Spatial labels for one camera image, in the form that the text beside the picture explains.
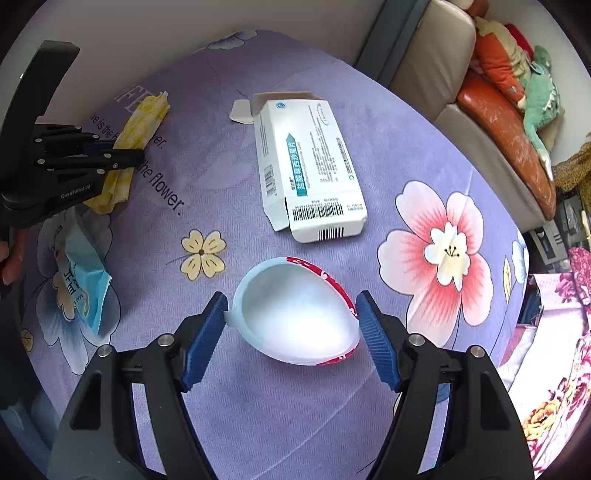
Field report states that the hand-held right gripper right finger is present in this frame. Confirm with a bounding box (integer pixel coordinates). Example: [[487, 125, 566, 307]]
[[355, 291, 536, 480]]

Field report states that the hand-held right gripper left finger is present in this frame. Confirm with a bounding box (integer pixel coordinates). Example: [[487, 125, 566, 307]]
[[46, 291, 229, 480]]

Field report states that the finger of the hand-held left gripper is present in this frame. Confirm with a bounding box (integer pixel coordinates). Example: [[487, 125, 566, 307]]
[[37, 148, 146, 185], [31, 123, 118, 155]]

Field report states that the yellow wrapper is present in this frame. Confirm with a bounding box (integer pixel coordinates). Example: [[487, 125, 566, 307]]
[[85, 91, 171, 214]]

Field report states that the light blue snack wrapper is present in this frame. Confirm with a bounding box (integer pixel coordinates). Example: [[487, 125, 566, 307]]
[[54, 222, 113, 335]]

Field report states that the person's left hand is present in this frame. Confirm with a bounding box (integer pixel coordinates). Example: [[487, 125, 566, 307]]
[[0, 226, 29, 287]]

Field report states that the purple floral bedsheet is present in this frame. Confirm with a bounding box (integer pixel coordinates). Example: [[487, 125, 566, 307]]
[[18, 30, 529, 480]]

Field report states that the pink floral blanket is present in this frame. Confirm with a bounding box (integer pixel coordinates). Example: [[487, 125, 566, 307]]
[[499, 247, 591, 478]]

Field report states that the white medicine box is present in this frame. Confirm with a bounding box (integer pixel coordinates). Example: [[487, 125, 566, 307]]
[[231, 91, 369, 244]]

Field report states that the black stereo unit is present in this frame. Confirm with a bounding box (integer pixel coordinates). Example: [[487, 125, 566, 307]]
[[526, 194, 583, 273]]

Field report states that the orange seat cushion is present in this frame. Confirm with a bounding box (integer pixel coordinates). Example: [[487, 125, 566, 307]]
[[457, 71, 557, 221]]

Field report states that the leopard print cloth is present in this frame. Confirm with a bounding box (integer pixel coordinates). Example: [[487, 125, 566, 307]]
[[551, 141, 591, 204]]

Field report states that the beige leather sofa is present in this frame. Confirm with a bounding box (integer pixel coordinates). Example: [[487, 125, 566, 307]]
[[390, 0, 557, 232]]

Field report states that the green plush toy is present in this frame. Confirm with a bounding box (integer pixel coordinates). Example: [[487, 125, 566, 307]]
[[522, 45, 566, 181]]

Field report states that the orange plush pillow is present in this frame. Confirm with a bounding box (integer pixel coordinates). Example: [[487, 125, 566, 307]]
[[473, 16, 532, 112]]

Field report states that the red cushion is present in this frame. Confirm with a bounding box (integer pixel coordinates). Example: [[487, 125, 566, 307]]
[[503, 23, 534, 58]]

